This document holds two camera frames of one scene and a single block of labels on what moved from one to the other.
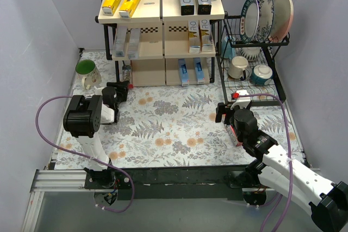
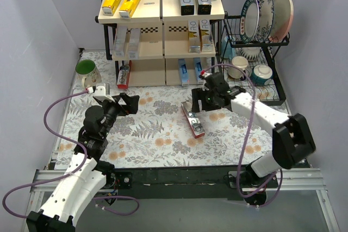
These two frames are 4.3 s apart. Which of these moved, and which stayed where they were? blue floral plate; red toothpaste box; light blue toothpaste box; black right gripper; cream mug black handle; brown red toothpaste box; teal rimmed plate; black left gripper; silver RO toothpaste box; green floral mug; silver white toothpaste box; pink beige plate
Moved: red toothpaste box; black right gripper; brown red toothpaste box; black left gripper
Stayed: teal rimmed plate; silver white toothpaste box; blue floral plate; silver RO toothpaste box; cream mug black handle; green floral mug; pink beige plate; light blue toothpaste box
